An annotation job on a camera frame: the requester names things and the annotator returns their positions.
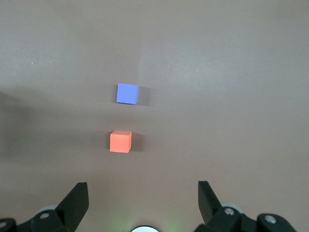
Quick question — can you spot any purple foam cube block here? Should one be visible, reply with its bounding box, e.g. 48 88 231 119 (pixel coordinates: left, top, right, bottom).
115 83 140 105

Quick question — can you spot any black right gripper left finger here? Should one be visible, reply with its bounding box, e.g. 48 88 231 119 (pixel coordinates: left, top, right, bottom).
0 182 90 232

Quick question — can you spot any orange foam cube block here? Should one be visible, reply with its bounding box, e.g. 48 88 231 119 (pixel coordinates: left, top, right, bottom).
109 130 133 154

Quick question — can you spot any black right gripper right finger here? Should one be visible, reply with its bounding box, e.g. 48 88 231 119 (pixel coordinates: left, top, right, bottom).
194 180 296 232

